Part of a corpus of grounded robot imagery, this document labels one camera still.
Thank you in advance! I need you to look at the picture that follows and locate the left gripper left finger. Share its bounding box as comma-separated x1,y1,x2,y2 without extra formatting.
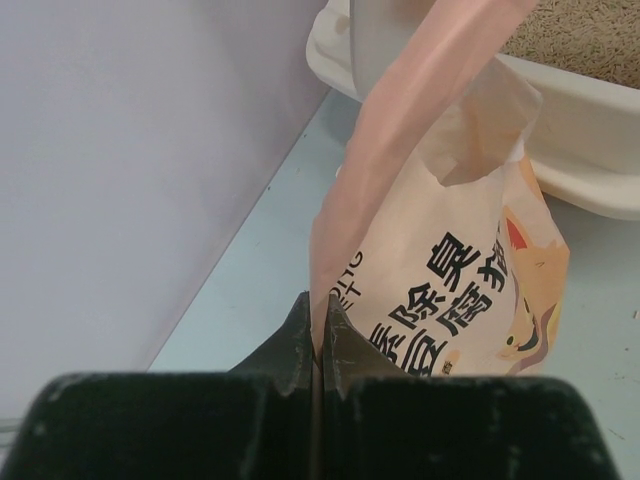
1,293,313,479

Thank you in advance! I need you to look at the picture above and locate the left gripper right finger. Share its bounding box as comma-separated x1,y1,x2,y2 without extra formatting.
323,298,613,479

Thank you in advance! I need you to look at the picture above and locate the pink cat litter bag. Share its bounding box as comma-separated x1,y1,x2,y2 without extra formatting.
310,1,569,377

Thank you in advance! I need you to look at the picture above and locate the cream orange litter box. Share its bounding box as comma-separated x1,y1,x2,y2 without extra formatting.
306,1,639,220

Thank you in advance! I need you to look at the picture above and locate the clear plastic scoop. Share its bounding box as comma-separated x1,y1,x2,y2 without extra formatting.
350,0,435,100

